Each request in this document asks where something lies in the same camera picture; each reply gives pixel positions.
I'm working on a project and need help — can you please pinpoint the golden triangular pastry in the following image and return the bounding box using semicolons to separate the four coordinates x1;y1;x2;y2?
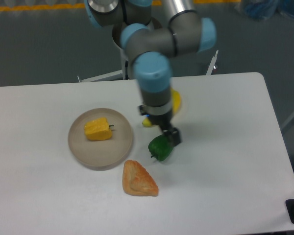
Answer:
122;160;159;197

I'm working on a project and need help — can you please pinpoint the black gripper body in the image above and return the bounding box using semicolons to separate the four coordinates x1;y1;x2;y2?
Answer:
147;111;173;133

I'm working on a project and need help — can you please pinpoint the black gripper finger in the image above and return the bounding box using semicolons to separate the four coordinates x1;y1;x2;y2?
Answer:
163;127;182;147

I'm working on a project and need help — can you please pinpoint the beige round plate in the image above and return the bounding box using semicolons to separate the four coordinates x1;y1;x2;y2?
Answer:
68;108;133;169

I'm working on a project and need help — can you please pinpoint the green bell pepper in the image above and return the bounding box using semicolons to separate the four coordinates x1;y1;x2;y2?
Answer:
148;135;173;162

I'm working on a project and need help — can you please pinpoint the yellow banana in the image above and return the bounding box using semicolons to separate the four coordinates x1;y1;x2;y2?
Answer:
142;88;182;127

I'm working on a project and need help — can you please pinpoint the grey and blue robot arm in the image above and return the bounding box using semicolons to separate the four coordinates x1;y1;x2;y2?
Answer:
84;0;217;146

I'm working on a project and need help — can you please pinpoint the yellow bell pepper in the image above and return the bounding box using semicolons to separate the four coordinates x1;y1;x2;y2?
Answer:
84;117;114;141

